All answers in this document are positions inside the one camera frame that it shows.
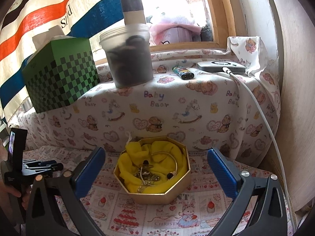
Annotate colourful lighter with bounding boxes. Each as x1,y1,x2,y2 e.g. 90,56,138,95
172,66,194,80

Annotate silver chain necklace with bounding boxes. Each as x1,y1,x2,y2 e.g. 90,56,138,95
133,167,162,194

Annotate gold heart pendant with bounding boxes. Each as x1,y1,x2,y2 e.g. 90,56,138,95
140,160,153,168

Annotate green checkered tissue box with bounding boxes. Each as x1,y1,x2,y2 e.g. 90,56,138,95
22,38,100,113

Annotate small dark earring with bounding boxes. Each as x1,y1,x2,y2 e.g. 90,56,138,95
167,173,174,180

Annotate baby bear print sheet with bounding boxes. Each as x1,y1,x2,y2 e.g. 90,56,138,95
15,36,281,167

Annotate wooden window frame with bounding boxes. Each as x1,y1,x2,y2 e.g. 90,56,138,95
94,0,247,66

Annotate grey flat device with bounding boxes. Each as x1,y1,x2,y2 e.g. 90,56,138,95
197,61,246,74

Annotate yellow cloth in box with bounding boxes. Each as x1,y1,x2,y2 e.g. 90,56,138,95
118,141,188,194

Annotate white charging cable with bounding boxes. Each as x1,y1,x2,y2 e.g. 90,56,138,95
222,66,296,227

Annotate silver bangle bracelet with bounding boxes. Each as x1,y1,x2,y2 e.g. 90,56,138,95
139,151,178,181

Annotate person left hand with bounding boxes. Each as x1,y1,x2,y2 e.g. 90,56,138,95
1,182,32,210

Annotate clear plastic jar dark contents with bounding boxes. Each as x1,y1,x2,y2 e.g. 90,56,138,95
99,23,153,89

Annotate white tissue paper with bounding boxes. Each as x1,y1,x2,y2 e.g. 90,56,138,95
27,25,73,63

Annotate striped flag cloth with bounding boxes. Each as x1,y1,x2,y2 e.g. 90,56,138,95
1,0,123,121

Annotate gold octagonal jewelry box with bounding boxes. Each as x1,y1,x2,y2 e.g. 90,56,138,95
113,136,191,205

